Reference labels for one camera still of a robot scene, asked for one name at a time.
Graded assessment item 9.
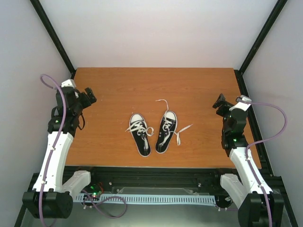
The black canvas sneaker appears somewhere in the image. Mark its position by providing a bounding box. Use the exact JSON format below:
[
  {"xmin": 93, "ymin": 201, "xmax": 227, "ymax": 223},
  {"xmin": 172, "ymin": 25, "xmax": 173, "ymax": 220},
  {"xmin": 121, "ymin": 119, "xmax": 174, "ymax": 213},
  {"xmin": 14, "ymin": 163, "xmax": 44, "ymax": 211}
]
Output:
[
  {"xmin": 155, "ymin": 111, "xmax": 178, "ymax": 154},
  {"xmin": 129, "ymin": 113, "xmax": 152, "ymax": 157}
]

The white lace of sneaker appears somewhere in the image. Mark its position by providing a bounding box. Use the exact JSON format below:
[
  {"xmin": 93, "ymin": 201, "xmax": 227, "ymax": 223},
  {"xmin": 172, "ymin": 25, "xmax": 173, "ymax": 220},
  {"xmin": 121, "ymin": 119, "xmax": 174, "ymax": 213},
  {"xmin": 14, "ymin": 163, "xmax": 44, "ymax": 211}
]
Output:
[
  {"xmin": 125, "ymin": 121, "xmax": 155, "ymax": 152},
  {"xmin": 156, "ymin": 99, "xmax": 193, "ymax": 153}
]

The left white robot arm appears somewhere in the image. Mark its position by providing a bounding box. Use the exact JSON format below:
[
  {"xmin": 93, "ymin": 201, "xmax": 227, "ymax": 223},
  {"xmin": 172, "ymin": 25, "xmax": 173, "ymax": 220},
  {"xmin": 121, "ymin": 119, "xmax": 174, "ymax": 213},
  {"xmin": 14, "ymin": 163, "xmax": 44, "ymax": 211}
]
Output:
[{"xmin": 22, "ymin": 86, "xmax": 98, "ymax": 218}]

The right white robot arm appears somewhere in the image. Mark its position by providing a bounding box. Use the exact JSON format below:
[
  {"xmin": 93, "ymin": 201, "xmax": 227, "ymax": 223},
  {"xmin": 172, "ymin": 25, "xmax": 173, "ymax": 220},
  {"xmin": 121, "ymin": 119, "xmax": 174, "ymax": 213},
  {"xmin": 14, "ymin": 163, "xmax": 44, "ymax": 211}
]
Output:
[{"xmin": 213, "ymin": 94, "xmax": 284, "ymax": 227}]

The green lit circuit board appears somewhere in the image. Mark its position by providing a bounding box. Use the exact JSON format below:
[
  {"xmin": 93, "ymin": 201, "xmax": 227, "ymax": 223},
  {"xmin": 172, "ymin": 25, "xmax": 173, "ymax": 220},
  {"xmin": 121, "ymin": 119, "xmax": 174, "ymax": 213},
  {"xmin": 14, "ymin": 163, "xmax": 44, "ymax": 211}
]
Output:
[{"xmin": 89, "ymin": 182, "xmax": 104, "ymax": 199}]

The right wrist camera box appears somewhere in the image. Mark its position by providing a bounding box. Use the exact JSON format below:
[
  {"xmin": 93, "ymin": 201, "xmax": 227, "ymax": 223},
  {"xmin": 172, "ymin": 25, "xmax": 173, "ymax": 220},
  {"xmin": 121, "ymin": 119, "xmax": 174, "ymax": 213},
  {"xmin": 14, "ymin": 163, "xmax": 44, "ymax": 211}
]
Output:
[{"xmin": 236, "ymin": 95, "xmax": 252, "ymax": 104}]

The left black frame post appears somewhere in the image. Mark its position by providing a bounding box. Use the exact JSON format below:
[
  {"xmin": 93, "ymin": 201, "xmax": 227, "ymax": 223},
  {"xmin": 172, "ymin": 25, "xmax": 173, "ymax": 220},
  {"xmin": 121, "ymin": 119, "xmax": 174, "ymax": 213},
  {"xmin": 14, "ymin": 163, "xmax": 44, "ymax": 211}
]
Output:
[{"xmin": 30, "ymin": 0, "xmax": 76, "ymax": 79}]

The black frame post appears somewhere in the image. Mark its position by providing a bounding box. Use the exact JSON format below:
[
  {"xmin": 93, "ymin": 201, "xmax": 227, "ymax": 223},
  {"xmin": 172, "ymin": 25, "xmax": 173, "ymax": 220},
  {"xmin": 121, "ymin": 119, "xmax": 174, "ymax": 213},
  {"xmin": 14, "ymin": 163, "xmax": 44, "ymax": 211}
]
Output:
[
  {"xmin": 30, "ymin": 0, "xmax": 76, "ymax": 79},
  {"xmin": 238, "ymin": 0, "xmax": 288, "ymax": 74}
]

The black aluminium frame rail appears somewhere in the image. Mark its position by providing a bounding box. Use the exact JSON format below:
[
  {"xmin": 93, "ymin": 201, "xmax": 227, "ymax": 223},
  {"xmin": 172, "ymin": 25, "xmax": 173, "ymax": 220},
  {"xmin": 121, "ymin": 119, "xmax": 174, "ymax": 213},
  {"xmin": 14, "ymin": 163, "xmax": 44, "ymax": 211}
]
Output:
[{"xmin": 30, "ymin": 165, "xmax": 285, "ymax": 197}]

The light blue slotted cable duct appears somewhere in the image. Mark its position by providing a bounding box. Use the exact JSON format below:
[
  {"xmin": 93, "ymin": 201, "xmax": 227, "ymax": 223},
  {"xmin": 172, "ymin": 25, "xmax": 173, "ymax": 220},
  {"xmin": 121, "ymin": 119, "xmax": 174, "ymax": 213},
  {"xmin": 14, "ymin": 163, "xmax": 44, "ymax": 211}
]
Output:
[{"xmin": 73, "ymin": 193, "xmax": 216, "ymax": 206}]

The right black frame post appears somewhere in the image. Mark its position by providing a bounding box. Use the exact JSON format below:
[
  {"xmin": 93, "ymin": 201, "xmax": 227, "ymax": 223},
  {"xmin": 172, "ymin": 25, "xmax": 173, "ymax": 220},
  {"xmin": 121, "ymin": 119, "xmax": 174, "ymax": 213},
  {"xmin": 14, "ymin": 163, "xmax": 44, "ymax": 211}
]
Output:
[{"xmin": 238, "ymin": 0, "xmax": 288, "ymax": 74}]

